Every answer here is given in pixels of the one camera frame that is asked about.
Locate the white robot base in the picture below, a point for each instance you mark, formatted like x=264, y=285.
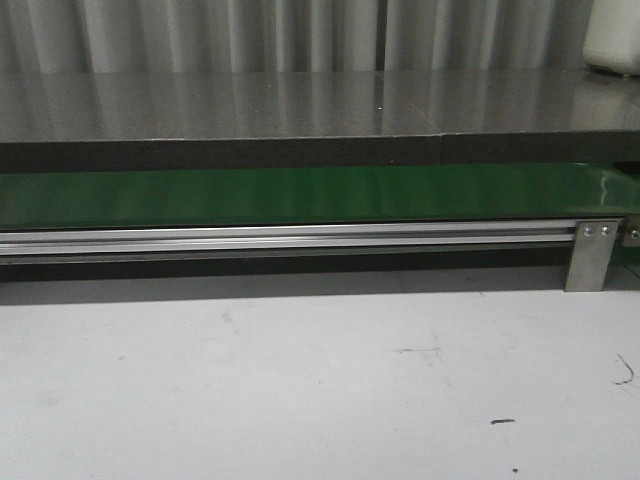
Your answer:
x=612, y=39

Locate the green conveyor belt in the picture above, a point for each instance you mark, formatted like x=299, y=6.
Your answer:
x=91, y=200

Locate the steel conveyor end plate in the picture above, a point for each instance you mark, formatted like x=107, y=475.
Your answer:
x=631, y=231

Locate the dark grey raised platform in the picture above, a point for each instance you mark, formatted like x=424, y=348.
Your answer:
x=85, y=122

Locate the steel conveyor support bracket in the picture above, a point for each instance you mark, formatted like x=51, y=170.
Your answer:
x=592, y=248

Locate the aluminium conveyor side rail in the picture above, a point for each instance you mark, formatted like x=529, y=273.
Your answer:
x=35, y=246

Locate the grey pleated curtain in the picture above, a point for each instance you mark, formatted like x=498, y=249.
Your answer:
x=289, y=36

